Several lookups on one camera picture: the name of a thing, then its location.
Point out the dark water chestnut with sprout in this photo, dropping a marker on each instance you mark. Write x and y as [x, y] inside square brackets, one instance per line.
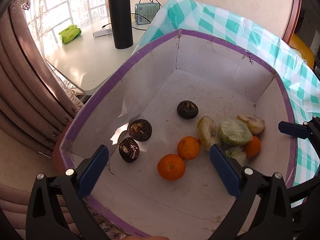
[187, 109]

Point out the white side table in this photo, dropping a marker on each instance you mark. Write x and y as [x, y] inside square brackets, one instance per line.
[88, 61]

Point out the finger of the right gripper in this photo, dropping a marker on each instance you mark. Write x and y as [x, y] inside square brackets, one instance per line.
[308, 129]

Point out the red-brown door frame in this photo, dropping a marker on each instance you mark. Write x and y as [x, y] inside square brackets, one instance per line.
[292, 22]

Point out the brown drape curtain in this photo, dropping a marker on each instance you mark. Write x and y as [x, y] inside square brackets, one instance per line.
[34, 107]

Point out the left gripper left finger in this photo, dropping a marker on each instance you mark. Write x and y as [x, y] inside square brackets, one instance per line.
[56, 208]

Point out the teal tin box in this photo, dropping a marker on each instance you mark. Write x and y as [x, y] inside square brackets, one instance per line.
[145, 12]

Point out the small orange mandarin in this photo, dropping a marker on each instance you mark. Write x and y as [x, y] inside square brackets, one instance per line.
[253, 147]

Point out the floral lace curtain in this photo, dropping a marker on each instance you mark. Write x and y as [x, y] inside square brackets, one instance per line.
[47, 18]

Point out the small green fruit piece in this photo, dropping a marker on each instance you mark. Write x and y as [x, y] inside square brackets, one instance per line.
[238, 153]

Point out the yellow leather sofa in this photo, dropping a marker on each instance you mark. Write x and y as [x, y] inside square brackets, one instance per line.
[303, 50]

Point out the beige fruit half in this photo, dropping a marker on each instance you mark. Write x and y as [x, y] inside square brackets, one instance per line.
[255, 124]

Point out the teal white checkered tablecloth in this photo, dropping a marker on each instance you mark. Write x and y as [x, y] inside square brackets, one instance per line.
[300, 84]

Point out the green fruit half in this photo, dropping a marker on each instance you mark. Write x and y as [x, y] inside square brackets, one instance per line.
[234, 132]

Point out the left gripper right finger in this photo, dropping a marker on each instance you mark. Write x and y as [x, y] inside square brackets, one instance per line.
[261, 209]

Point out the pale fruit half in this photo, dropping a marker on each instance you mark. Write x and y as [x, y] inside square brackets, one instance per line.
[208, 133]

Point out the large dark water chestnut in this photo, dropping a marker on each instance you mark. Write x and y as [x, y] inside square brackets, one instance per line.
[140, 130]

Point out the white remote device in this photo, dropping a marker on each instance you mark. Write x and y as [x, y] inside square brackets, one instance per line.
[102, 32]

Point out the purple cardboard box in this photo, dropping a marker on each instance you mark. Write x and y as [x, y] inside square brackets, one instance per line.
[223, 83]

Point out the black thermos bottle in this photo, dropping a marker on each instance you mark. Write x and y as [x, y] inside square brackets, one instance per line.
[120, 16]

